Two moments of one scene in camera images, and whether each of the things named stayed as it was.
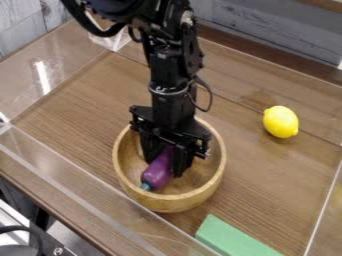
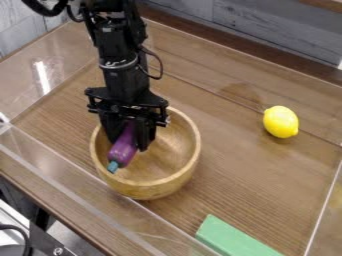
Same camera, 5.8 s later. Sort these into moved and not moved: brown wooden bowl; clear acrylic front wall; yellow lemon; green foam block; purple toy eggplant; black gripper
Moved: brown wooden bowl; black gripper; purple toy eggplant
Not moved: yellow lemon; green foam block; clear acrylic front wall
